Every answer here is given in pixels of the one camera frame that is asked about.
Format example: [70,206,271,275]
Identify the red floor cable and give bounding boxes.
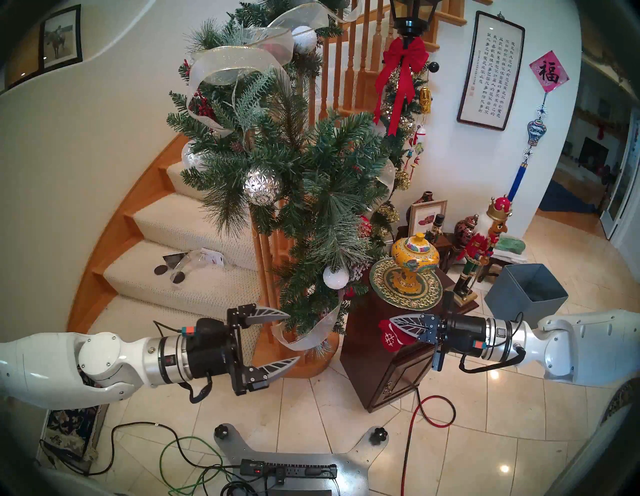
[400,387,457,483]

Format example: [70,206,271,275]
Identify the framed Chinese calligraphy scroll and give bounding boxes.
[456,11,526,132]

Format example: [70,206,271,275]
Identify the sheer white gold-edged ribbon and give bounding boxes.
[186,0,397,352]

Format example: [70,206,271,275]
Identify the dark framed picture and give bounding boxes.
[4,25,43,91]

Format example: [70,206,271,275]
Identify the dark ceramic vase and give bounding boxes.
[406,191,435,226]

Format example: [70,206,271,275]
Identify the black power strip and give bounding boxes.
[240,459,338,480]

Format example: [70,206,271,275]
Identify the clear plastic packaging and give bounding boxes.
[170,247,233,281]

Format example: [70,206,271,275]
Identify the blue vase tassel hanging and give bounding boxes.
[507,93,551,203]

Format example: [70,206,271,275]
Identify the red velvet bow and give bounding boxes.
[373,36,430,137]

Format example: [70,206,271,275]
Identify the clear glass ball ornament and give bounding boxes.
[181,142,203,171]

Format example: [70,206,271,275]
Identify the grey blue square bin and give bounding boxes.
[484,263,569,328]

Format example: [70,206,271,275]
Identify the yellow porcelain lidded urn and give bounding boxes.
[391,232,440,295]

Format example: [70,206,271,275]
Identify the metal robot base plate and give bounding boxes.
[214,424,390,496]

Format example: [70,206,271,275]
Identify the framed horse photo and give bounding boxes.
[39,4,83,73]

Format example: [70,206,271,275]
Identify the green floor cable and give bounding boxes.
[159,436,236,496]

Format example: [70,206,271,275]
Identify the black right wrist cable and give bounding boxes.
[459,312,527,375]

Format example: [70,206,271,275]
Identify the white glitter ball ornament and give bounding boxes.
[322,266,350,290]
[291,25,318,55]

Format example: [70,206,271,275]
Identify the red diamond Fu paper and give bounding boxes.
[529,50,570,94]

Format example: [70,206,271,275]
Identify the colourful hanging ornament string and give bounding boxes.
[407,125,426,181]

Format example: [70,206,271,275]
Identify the small framed picture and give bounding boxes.
[408,199,448,238]

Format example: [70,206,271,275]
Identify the tall red nutcracker figure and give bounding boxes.
[444,195,513,307]

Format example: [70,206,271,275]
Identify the small black-hat nutcracker figure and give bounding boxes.
[425,214,446,245]

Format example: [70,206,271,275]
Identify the black floor cable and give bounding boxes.
[40,422,241,476]

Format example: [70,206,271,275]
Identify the blue room rug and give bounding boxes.
[539,180,596,214]

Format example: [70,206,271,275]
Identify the green pine garland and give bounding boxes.
[166,0,401,351]

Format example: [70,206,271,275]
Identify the green gold decorative plate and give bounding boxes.
[369,256,444,312]

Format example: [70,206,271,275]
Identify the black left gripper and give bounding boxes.
[184,305,301,396]

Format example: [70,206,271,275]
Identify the silver faceted ball ornament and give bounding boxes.
[243,166,283,207]

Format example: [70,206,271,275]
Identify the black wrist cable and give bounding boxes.
[152,320,213,405]
[459,312,527,375]

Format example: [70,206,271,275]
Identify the carpeted wooden staircase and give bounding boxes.
[66,132,341,379]

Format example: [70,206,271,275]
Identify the dark wooden cabinet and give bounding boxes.
[340,265,480,413]

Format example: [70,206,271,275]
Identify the white glass door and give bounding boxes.
[599,107,640,241]

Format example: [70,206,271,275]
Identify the dark red cloisonne jar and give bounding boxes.
[454,214,480,247]

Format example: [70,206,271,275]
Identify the wooden stair balustrade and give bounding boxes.
[251,0,493,351]

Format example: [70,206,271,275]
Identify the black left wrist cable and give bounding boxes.
[152,320,213,405]

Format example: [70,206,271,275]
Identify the black lantern lamp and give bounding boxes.
[389,0,443,38]

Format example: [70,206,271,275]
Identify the red berry sprig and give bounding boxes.
[182,59,218,121]

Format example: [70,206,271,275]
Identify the black fireplace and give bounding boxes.
[580,137,610,168]

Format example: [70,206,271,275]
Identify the red mini stocking ornament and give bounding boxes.
[378,319,417,353]

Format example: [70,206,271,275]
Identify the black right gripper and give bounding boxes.
[389,291,490,372]

